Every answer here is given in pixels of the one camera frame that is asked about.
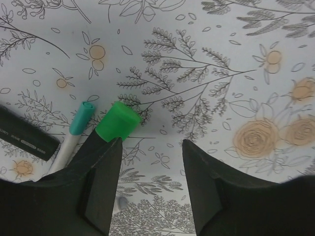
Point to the floral patterned table mat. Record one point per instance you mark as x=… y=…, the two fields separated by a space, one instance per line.
x=236 y=77

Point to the green cap highlighter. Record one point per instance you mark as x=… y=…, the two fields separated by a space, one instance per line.
x=119 y=122

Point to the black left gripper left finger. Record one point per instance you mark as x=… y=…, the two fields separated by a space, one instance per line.
x=75 y=201

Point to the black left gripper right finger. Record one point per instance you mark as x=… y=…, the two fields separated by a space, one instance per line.
x=228 y=202

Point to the teal cap black highlighter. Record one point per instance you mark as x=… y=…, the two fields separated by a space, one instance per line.
x=71 y=139

